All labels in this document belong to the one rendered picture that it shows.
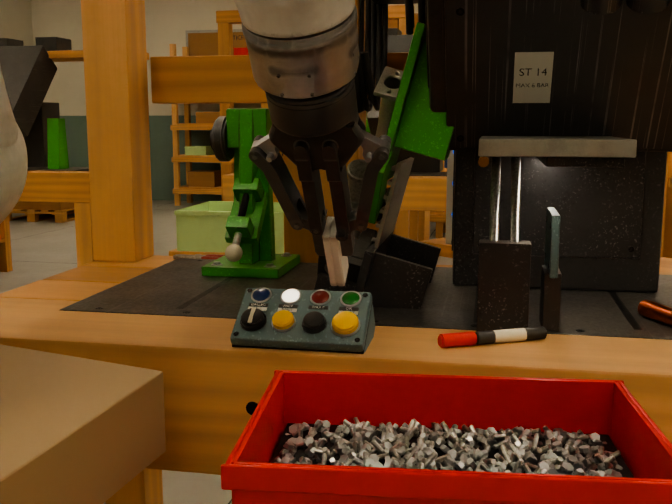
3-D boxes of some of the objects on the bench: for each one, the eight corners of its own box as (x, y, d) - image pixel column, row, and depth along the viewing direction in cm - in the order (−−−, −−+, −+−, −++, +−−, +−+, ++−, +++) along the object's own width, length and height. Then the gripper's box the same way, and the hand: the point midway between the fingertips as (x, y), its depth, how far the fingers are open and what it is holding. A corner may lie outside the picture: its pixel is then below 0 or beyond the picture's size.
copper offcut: (700, 332, 95) (701, 314, 95) (684, 334, 95) (685, 316, 94) (651, 315, 104) (652, 298, 103) (636, 316, 103) (637, 299, 103)
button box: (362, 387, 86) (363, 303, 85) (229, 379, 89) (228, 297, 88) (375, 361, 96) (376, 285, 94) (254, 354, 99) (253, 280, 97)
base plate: (987, 371, 87) (990, 353, 86) (59, 323, 107) (58, 308, 107) (829, 292, 128) (831, 279, 127) (178, 268, 148) (177, 257, 148)
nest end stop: (357, 288, 111) (361, 266, 107) (316, 276, 112) (318, 253, 108) (360, 282, 112) (363, 260, 108) (319, 269, 113) (321, 247, 109)
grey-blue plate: (559, 332, 95) (565, 215, 93) (542, 332, 96) (547, 215, 93) (553, 314, 104) (558, 207, 102) (538, 313, 105) (542, 206, 103)
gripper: (221, 101, 65) (270, 300, 81) (381, 99, 62) (399, 306, 78) (243, 52, 70) (285, 249, 86) (391, 49, 67) (406, 252, 84)
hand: (335, 252), depth 80 cm, fingers closed
